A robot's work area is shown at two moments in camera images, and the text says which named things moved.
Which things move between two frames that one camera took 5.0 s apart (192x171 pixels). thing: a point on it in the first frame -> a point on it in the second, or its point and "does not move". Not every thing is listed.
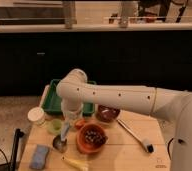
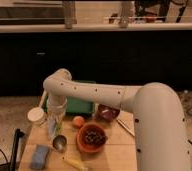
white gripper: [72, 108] -> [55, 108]
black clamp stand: [18, 134] does not move
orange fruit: [79, 124] does not move
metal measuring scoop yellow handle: [60, 146] does not move
